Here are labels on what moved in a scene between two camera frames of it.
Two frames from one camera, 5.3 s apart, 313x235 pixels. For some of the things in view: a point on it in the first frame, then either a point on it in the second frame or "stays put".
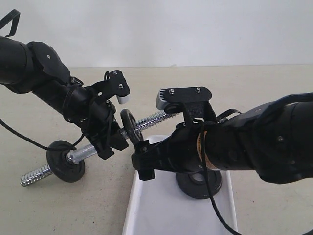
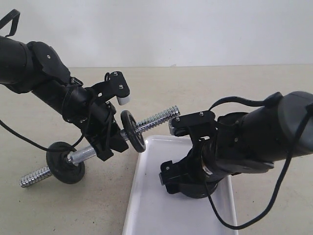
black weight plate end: x=63 y=168 stays put
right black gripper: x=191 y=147 → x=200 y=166
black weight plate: x=194 y=183 stays put
